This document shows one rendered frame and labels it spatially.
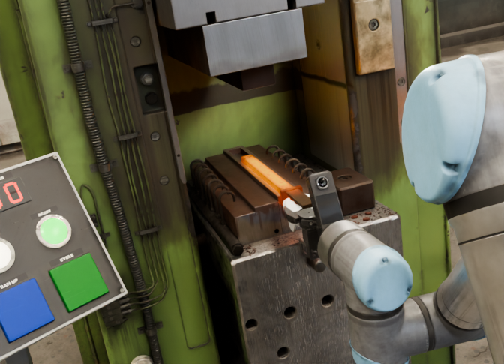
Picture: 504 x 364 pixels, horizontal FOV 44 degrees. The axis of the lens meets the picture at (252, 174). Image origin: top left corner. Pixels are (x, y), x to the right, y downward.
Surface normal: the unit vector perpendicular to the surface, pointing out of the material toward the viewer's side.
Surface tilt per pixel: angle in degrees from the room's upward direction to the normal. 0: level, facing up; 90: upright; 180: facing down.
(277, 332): 90
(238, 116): 90
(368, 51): 90
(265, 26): 90
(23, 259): 60
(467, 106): 54
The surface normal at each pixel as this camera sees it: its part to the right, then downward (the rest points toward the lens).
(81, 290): 0.51, -0.34
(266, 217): 0.31, 0.27
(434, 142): -0.99, 0.07
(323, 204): 0.17, -0.22
